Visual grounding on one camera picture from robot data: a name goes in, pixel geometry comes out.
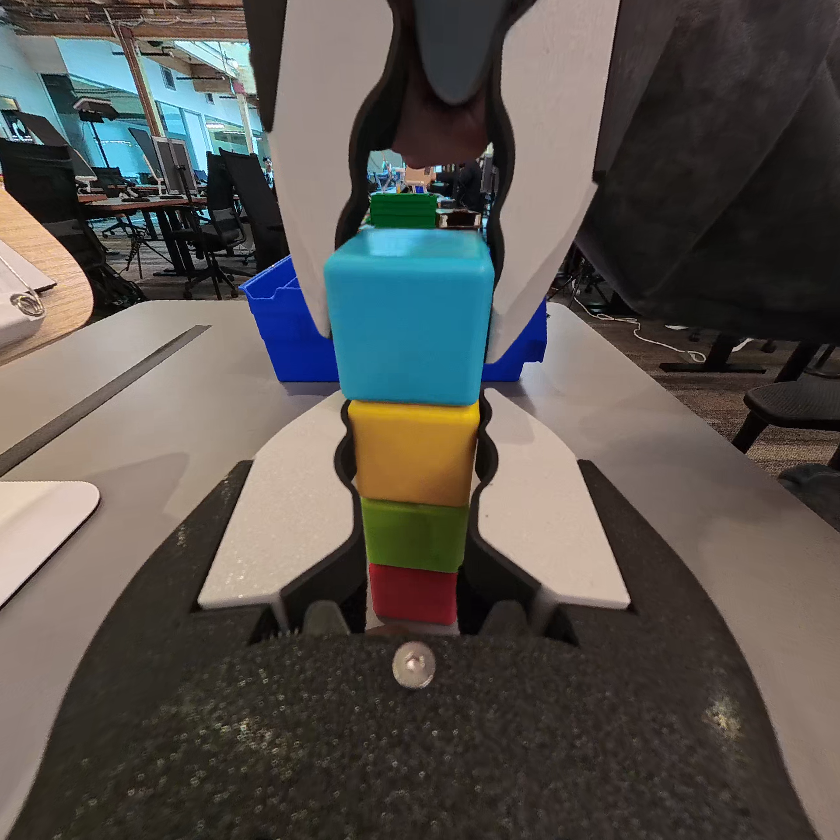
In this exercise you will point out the black office chair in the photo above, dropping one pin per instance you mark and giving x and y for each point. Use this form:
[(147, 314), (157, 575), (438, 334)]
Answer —
[(794, 400), (253, 197), (223, 210)]

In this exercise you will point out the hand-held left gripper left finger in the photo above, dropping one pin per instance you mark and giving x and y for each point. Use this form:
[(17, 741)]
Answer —
[(282, 518)]

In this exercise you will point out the blue plastic bin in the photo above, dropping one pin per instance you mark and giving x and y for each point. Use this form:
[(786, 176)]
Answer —
[(289, 341)]

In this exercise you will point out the grey desk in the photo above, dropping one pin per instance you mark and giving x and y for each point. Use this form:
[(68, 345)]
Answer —
[(656, 492)]

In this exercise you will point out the printed instruction sheet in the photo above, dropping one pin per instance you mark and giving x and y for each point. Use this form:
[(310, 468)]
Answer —
[(19, 269)]

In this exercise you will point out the stack of green bins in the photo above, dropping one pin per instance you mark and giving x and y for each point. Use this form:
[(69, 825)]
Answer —
[(403, 210)]

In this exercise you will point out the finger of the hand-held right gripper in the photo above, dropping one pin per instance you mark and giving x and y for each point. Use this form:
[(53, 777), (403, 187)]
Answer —
[(558, 98), (315, 98)]

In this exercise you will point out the wooden board stand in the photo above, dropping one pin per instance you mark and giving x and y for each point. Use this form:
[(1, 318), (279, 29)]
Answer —
[(418, 177)]

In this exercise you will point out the red cube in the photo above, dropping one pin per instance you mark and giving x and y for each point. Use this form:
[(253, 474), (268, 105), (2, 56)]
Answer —
[(413, 594)]

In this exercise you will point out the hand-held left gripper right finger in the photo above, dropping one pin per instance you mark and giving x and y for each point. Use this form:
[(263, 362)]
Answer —
[(544, 518)]

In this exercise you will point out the person's right hand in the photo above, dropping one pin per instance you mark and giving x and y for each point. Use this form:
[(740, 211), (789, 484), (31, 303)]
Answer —
[(439, 134)]

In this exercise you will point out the yellow cube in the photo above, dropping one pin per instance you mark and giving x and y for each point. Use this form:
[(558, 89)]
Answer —
[(413, 453)]

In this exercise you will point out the green cube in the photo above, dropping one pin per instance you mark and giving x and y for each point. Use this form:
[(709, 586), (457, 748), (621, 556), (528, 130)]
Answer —
[(415, 535)]

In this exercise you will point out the cyan cube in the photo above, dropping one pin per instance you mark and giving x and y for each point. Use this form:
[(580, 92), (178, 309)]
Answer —
[(407, 315)]

